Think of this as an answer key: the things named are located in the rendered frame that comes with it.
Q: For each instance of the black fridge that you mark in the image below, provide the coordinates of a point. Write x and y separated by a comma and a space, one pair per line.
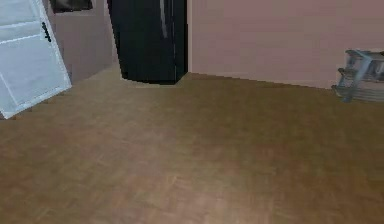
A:
150, 43

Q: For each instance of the dark framed picture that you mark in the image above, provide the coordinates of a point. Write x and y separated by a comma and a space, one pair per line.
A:
70, 4

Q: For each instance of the white room door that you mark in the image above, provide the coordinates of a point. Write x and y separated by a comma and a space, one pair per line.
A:
30, 66

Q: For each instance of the grey metal shelf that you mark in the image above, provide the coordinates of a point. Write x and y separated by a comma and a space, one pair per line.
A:
363, 76

